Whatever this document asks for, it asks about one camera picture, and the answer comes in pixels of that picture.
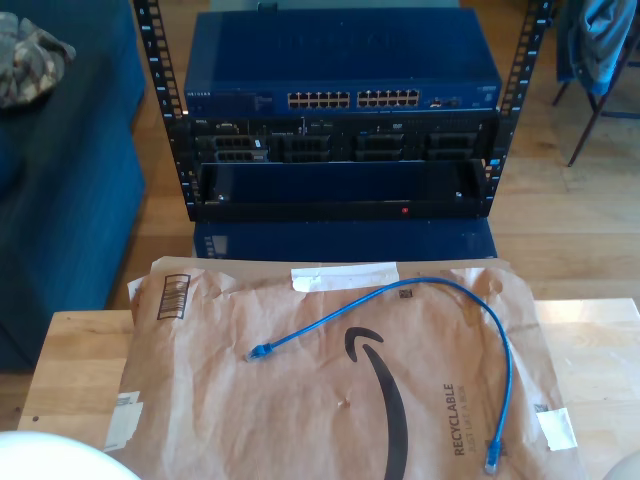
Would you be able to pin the black rack tray blue panel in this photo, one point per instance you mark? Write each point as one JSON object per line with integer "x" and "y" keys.
{"x": 340, "y": 207}

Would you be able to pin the black rack server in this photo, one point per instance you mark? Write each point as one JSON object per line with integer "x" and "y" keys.
{"x": 345, "y": 145}

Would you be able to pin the brown paper mailer black print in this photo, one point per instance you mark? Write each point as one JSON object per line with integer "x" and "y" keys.
{"x": 250, "y": 400}

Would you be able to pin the blue sofa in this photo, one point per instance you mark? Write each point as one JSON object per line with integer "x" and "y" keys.
{"x": 65, "y": 200}

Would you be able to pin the dark metal chair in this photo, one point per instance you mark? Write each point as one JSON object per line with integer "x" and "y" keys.
{"x": 595, "y": 115}

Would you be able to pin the camouflage cloth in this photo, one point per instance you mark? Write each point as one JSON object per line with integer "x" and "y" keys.
{"x": 30, "y": 65}

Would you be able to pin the grey-blue jacket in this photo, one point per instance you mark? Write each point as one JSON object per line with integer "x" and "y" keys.
{"x": 595, "y": 40}

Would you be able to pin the blue switch under rack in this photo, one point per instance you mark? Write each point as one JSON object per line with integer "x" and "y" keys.
{"x": 350, "y": 240}

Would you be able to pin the black rack frame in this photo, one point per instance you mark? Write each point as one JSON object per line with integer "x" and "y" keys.
{"x": 180, "y": 150}

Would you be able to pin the blue network switch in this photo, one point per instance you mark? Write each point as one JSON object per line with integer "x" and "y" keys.
{"x": 340, "y": 50}

